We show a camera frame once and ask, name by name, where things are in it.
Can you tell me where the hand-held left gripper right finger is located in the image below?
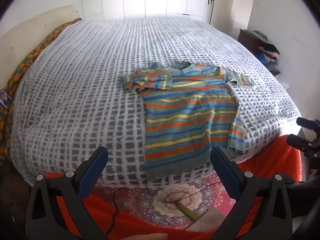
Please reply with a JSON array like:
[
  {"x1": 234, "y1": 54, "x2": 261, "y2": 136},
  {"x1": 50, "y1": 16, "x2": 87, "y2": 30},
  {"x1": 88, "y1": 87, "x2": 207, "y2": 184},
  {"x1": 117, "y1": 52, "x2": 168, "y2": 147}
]
[{"x1": 210, "y1": 147, "x2": 293, "y2": 240}]

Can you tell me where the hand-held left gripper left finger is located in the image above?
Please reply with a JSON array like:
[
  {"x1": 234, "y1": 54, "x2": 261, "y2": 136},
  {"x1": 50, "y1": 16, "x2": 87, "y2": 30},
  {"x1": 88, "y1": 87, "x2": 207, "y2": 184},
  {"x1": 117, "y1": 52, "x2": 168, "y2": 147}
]
[{"x1": 25, "y1": 146, "x2": 109, "y2": 240}]

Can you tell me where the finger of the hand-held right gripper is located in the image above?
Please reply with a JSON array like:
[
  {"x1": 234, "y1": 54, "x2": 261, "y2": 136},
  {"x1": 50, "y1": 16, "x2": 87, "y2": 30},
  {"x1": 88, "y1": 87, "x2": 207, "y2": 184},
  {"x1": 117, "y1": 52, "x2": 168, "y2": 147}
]
[
  {"x1": 296, "y1": 117, "x2": 320, "y2": 132},
  {"x1": 286, "y1": 134, "x2": 320, "y2": 159}
]

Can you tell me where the striped knit sweater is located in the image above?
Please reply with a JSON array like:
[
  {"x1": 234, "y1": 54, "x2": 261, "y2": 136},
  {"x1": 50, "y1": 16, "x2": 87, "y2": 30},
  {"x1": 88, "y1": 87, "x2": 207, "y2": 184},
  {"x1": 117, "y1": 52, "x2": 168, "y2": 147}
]
[{"x1": 121, "y1": 61, "x2": 258, "y2": 182}]

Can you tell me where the pile of clothes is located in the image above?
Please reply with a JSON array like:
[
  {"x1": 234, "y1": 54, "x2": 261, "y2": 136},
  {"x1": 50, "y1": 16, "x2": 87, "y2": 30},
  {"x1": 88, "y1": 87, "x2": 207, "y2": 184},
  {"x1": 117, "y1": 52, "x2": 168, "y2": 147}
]
[{"x1": 246, "y1": 29, "x2": 280, "y2": 72}]

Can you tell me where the person's left hand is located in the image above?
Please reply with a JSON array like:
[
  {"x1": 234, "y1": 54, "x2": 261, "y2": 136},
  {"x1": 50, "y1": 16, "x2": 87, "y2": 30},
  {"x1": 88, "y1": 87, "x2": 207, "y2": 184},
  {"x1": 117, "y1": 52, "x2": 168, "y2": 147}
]
[{"x1": 122, "y1": 233, "x2": 168, "y2": 240}]

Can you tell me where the orange fleece blanket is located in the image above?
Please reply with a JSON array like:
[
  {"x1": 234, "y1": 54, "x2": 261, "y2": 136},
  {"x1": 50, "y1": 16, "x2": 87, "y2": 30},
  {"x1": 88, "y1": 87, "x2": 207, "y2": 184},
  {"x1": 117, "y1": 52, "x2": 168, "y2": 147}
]
[{"x1": 44, "y1": 134, "x2": 304, "y2": 240}]

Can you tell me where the patterned red rug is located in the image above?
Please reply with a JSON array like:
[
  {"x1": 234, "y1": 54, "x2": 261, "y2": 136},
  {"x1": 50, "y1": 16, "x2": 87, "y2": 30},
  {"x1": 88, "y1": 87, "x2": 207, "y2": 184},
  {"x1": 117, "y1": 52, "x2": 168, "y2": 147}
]
[{"x1": 94, "y1": 172, "x2": 237, "y2": 233}]

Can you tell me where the white grey waffle blanket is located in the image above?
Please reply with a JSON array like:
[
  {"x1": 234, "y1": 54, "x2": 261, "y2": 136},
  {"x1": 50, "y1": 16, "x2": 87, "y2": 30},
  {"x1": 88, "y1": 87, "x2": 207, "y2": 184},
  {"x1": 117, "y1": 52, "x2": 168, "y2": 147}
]
[{"x1": 10, "y1": 17, "x2": 303, "y2": 188}]

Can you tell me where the brown wooden dresser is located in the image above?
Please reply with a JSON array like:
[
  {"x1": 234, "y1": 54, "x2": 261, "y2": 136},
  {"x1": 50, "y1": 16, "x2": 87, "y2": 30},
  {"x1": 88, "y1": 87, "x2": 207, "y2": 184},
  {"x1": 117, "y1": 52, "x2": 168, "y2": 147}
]
[{"x1": 237, "y1": 29, "x2": 263, "y2": 55}]

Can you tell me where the small printed card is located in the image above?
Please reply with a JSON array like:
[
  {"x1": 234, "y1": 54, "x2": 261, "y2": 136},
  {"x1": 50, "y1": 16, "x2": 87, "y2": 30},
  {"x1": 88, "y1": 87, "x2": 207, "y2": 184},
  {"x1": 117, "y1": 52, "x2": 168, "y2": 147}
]
[{"x1": 0, "y1": 89, "x2": 13, "y2": 110}]

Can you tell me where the orange floral bed sheet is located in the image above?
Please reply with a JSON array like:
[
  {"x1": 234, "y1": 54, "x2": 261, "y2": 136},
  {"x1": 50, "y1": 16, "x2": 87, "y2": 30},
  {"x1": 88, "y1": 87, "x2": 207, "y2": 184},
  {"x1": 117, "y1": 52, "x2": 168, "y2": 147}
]
[{"x1": 0, "y1": 18, "x2": 83, "y2": 160}]

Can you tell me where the cream headboard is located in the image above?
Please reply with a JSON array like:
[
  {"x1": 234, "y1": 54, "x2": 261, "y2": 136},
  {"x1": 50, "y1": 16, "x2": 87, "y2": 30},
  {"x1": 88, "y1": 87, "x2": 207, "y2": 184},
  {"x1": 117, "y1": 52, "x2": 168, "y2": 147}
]
[{"x1": 0, "y1": 4, "x2": 78, "y2": 88}]

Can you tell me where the thin black cable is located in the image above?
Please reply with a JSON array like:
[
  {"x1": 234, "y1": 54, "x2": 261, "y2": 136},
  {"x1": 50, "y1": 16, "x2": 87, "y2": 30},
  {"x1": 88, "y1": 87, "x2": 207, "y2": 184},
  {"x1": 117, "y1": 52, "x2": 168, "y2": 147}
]
[{"x1": 105, "y1": 182, "x2": 224, "y2": 235}]

